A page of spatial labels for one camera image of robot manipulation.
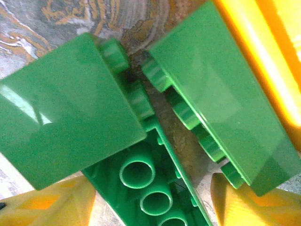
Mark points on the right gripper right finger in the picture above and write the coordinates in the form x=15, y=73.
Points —
x=254, y=209

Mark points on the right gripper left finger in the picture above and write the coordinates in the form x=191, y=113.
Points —
x=47, y=207

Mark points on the green lego brick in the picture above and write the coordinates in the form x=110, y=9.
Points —
x=110, y=179
x=223, y=82
x=70, y=106

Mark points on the yellow plastic bin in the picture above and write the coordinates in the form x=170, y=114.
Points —
x=258, y=47

